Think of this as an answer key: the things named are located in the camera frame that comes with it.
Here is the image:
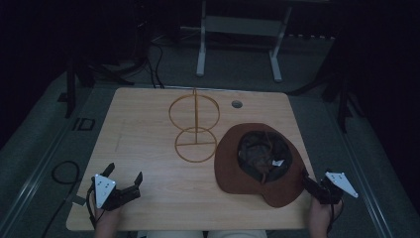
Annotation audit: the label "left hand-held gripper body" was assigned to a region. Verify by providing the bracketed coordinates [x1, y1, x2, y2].
[91, 174, 142, 212]

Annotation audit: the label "black rectangular floor frame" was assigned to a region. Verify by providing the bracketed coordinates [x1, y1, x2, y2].
[71, 117, 97, 132]

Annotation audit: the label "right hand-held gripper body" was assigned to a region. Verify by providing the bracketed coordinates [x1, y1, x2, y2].
[316, 171, 360, 205]

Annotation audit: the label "brown wide-brim hat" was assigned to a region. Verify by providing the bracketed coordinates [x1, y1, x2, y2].
[213, 122, 313, 209]

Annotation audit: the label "person's right hand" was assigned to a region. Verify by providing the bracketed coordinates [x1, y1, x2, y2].
[308, 197, 344, 233]

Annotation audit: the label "black looped floor cable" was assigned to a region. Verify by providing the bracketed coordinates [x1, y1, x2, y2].
[51, 160, 81, 185]

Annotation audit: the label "white metal table frame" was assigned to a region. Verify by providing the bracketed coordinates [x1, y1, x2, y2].
[195, 0, 294, 83]

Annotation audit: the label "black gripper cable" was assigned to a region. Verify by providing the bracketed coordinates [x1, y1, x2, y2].
[326, 197, 345, 234]
[85, 183, 97, 230]

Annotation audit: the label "person's left hand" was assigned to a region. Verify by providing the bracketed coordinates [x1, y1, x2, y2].
[92, 205, 123, 235]

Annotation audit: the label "golden wire hat stand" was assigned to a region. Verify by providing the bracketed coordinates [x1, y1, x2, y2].
[167, 86, 221, 164]

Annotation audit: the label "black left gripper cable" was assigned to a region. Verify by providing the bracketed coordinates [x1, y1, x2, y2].
[85, 183, 97, 230]

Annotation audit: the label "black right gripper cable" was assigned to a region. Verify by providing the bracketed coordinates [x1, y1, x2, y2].
[326, 197, 345, 234]

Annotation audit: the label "black metal stand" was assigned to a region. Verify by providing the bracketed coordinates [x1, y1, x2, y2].
[321, 70, 366, 134]
[57, 56, 137, 119]

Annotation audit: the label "black background cables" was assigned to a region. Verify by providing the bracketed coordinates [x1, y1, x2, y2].
[145, 39, 165, 89]

